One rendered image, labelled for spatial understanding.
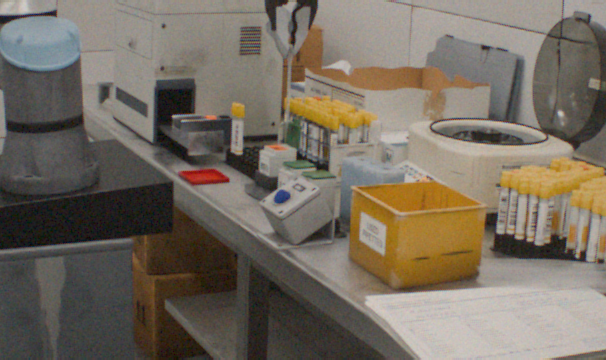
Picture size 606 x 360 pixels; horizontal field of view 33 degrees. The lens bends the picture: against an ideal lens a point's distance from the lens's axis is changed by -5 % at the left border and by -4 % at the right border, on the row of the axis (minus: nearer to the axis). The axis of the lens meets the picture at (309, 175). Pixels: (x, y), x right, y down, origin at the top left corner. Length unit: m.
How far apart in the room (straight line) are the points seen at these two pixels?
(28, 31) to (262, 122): 0.78
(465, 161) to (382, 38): 0.93
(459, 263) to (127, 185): 0.47
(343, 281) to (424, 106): 0.67
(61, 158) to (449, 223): 0.53
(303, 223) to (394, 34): 1.05
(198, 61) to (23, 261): 0.73
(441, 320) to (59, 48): 0.63
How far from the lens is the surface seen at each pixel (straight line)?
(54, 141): 1.46
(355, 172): 1.54
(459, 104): 1.99
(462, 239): 1.36
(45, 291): 1.48
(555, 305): 1.28
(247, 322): 1.65
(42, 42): 1.44
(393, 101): 1.91
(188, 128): 1.93
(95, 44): 3.35
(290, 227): 1.45
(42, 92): 1.45
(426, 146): 1.69
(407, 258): 1.32
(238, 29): 2.06
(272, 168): 1.69
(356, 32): 2.59
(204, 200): 1.69
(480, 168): 1.60
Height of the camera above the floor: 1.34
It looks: 14 degrees down
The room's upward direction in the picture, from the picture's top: 3 degrees clockwise
